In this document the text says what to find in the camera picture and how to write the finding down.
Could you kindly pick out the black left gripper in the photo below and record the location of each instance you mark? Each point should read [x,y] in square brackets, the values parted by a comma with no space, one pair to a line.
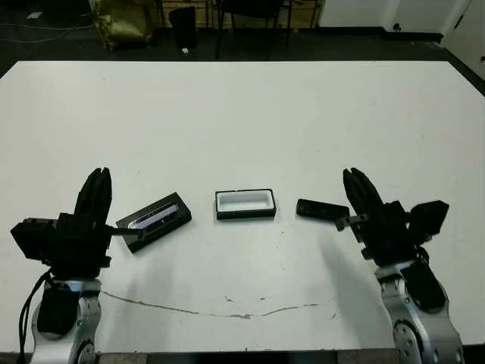
[79,246]

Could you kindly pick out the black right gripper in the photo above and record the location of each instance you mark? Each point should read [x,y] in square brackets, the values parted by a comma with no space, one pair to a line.
[390,239]

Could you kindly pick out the black camera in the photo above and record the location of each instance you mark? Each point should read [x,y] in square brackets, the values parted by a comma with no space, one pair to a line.
[322,208]

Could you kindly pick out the black printed box lid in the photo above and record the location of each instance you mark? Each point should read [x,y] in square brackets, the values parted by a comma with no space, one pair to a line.
[159,220]

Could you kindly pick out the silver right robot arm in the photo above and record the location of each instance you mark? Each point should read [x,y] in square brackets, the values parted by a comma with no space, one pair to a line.
[413,330]

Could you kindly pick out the black box base white insert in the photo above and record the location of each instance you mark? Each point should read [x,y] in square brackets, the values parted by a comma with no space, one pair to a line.
[244,212]

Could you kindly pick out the yellowish plastic bag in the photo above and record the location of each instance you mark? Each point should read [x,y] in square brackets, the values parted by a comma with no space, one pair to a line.
[121,22]

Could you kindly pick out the black waste bin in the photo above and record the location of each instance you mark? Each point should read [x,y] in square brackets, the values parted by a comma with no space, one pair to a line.
[182,26]

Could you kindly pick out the white paper sheet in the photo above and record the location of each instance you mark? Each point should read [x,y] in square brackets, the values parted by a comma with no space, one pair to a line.
[34,15]

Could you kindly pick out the black office chair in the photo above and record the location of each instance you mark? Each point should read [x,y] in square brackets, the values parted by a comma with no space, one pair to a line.
[250,11]

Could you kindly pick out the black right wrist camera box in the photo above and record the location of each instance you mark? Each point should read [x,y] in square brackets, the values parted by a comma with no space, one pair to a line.
[430,216]

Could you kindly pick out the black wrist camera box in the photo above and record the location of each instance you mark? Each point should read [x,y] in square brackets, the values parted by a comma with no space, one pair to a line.
[430,216]
[34,237]

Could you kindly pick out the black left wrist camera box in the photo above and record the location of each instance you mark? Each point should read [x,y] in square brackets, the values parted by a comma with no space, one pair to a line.
[34,237]

